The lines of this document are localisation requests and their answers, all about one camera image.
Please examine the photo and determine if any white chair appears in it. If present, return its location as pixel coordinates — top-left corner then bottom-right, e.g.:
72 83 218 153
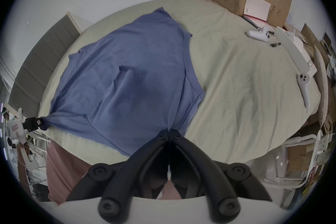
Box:
263 131 324 190

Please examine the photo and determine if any person's left hand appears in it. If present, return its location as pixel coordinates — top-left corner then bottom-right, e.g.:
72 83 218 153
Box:
16 141 31 156

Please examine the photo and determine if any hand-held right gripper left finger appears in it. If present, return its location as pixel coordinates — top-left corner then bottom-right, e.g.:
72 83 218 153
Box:
66 128 170 223

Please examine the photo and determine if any bed with beige sheet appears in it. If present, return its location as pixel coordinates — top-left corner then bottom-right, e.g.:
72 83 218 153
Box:
38 0 322 166

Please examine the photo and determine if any white booklet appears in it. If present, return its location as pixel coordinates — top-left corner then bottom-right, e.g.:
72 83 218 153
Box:
243 0 272 22

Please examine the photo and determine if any blue shirt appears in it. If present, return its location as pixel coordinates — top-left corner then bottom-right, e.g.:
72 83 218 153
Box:
42 7 206 157

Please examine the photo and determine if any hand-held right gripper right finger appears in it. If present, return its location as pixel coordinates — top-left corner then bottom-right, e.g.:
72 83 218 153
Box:
170 128 272 223

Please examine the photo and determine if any white hand controller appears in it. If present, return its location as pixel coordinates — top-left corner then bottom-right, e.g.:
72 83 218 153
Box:
296 73 312 109
245 26 271 42

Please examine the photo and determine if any grey padded headboard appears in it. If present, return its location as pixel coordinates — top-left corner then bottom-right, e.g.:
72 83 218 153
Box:
8 12 82 119

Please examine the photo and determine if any open white box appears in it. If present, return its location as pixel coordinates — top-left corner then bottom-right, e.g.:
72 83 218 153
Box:
274 26 318 79

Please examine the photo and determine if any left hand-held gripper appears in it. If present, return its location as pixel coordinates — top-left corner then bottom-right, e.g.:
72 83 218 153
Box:
5 108 45 171

